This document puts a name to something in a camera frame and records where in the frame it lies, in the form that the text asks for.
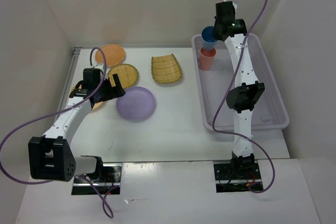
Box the salmon pink plastic cup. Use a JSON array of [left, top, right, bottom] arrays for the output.
[[199, 47, 216, 71]]

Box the orange round woven tray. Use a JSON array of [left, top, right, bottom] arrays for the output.
[[100, 44, 126, 68]]

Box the scoop-shaped bamboo tray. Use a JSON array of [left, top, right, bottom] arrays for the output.
[[151, 54, 183, 86]]

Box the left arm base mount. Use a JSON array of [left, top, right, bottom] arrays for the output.
[[71, 163, 122, 196]]

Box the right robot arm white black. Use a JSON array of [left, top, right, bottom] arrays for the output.
[[213, 1, 265, 178]]

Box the yellow bear plate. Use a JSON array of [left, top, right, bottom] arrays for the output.
[[70, 83, 104, 110]]

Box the purple plastic plate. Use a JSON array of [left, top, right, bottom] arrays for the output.
[[116, 86, 156, 121]]

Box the blue plastic cup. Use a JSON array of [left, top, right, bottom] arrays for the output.
[[201, 26, 217, 50]]

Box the round bamboo green-rim tray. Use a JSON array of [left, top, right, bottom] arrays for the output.
[[108, 63, 139, 90]]

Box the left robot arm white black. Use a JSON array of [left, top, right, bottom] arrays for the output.
[[28, 68, 125, 182]]

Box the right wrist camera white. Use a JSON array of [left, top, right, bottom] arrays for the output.
[[223, 0, 238, 9]]

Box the clear lavender plastic bin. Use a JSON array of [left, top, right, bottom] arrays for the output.
[[191, 33, 291, 133]]

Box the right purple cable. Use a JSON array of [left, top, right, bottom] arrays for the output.
[[211, 0, 277, 194]]

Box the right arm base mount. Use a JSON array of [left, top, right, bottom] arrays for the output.
[[213, 161, 264, 193]]

